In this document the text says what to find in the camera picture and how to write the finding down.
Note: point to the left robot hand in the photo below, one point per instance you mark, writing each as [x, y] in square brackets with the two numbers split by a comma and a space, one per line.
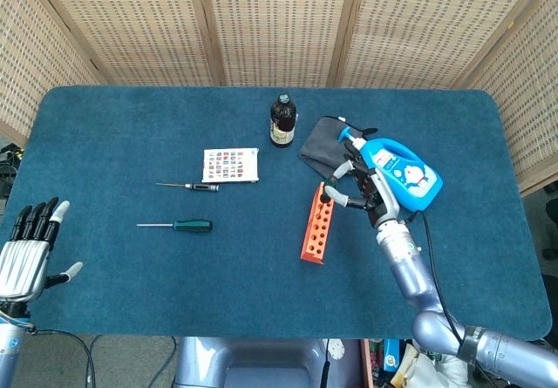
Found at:
[22, 266]

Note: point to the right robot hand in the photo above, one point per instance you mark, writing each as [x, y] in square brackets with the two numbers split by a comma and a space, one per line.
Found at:
[379, 196]

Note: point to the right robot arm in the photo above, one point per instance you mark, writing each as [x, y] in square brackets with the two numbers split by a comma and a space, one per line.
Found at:
[410, 270]

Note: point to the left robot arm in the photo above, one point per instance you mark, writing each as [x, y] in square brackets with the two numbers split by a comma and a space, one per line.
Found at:
[8, 353]

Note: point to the large green-black screwdriver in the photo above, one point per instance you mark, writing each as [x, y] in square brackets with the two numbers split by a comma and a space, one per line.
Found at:
[192, 225]

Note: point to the black precision screwdriver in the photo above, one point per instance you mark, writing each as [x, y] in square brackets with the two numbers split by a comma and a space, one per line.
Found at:
[202, 186]

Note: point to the blue detergent pump bottle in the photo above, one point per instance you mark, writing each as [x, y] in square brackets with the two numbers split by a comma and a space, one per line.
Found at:
[414, 174]

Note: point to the orange tool rack with holes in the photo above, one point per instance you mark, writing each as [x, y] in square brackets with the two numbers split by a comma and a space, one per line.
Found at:
[315, 231]

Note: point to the grey folded cloth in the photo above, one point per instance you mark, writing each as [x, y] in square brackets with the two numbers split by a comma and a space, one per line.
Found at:
[320, 148]

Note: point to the dark brown labelled bottle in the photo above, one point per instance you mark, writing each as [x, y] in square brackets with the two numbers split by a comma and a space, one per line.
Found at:
[283, 122]

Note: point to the white book with picture grid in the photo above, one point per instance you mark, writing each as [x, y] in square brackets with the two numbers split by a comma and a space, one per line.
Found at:
[230, 165]

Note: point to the blue and white carton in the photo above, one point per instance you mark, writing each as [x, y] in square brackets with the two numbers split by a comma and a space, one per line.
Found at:
[392, 355]

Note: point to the blue carpet table cover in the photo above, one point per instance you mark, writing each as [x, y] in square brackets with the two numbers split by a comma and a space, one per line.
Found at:
[131, 135]

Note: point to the white plastic bag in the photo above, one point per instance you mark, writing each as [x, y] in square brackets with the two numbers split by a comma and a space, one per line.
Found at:
[436, 366]

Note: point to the woven bamboo folding screen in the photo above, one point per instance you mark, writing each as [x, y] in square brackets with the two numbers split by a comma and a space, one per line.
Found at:
[279, 26]

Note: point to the grey-blue robot torso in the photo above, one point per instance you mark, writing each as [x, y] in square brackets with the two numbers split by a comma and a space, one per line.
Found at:
[261, 362]

